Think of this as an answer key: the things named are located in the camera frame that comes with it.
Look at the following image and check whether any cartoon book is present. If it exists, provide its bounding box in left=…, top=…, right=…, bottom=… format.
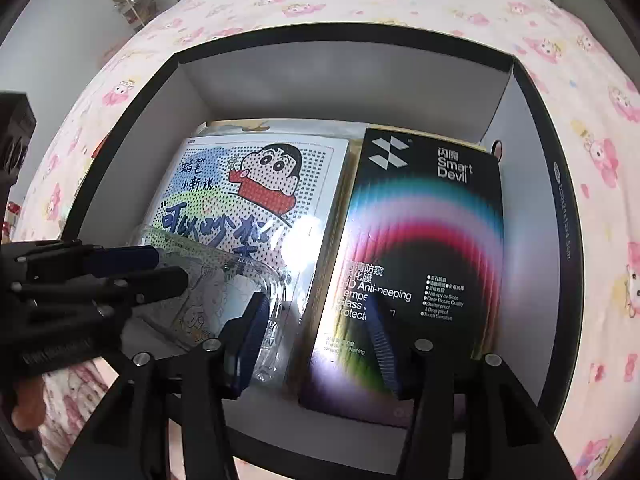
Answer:
left=142, top=135, right=351, bottom=321

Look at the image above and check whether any clear plastic card holder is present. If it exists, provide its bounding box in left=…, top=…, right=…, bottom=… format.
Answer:
left=125, top=225, right=296, bottom=391

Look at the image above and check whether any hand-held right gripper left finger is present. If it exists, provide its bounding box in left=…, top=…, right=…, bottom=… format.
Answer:
left=60, top=290, right=273, bottom=480

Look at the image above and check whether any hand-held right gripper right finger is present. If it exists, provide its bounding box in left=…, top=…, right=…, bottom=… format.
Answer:
left=362, top=304, right=576, bottom=480

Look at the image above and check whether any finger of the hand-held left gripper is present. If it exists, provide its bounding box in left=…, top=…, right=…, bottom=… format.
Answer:
left=27, top=266, right=190, bottom=322
left=22, top=240, right=162, bottom=282

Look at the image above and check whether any black rainbow screen protector box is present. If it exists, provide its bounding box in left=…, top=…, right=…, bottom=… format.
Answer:
left=297, top=127, right=506, bottom=428

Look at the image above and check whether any white storage rack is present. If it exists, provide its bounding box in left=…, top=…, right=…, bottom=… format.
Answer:
left=106, top=0, right=157, bottom=32

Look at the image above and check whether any person's left hand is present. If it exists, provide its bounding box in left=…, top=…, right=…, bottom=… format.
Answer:
left=12, top=377, right=47, bottom=433

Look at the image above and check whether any black storage box container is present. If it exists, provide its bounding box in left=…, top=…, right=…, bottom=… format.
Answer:
left=60, top=24, right=586, bottom=480

